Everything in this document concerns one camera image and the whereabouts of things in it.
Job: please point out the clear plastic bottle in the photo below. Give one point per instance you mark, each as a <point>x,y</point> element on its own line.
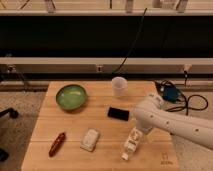
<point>131,143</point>

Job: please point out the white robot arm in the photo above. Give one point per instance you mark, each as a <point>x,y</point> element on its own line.
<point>149,114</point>

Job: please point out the green ceramic bowl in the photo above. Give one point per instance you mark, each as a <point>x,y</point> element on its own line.
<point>71,97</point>

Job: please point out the clear plastic cup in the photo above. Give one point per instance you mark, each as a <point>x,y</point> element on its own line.
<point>119,85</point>

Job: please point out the black rectangular block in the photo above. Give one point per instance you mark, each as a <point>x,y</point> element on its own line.
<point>118,113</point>

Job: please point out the blue power adapter box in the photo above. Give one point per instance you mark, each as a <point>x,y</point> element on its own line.
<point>170,93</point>

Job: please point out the red brown chili toy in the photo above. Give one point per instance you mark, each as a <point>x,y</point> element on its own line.
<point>57,144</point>

